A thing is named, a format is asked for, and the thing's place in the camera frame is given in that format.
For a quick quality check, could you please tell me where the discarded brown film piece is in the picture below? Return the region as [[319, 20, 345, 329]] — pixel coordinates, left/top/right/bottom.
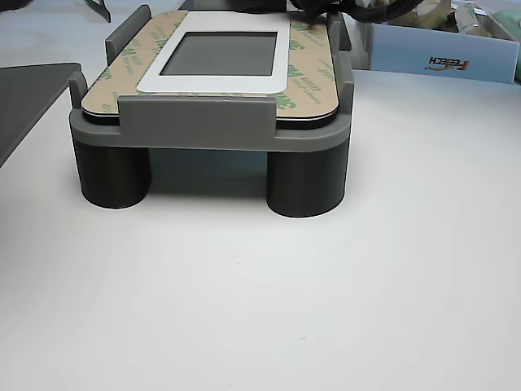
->
[[449, 3, 496, 37], [401, 0, 453, 29]]

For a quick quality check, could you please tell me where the long gripper finger with blue pad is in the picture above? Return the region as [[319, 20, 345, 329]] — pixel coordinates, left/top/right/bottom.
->
[[289, 0, 329, 29]]

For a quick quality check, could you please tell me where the white cardboard box red logo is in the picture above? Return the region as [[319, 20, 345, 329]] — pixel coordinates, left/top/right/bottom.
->
[[356, 15, 519, 86]]

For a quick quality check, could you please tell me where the dark grey flat tray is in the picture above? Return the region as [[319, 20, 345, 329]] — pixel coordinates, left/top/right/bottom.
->
[[0, 62, 82, 168]]

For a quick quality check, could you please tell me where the black angular object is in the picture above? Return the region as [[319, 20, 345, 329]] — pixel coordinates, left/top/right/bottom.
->
[[86, 0, 112, 24]]

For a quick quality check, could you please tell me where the green soft object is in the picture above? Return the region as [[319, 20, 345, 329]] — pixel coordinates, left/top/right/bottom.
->
[[491, 11, 521, 85]]

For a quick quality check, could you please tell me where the brown adhesive tape roll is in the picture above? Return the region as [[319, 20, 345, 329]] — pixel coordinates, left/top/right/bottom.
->
[[81, 10, 339, 121]]

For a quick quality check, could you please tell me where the black cable bundle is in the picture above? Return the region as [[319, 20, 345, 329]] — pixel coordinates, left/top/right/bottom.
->
[[348, 0, 414, 22]]

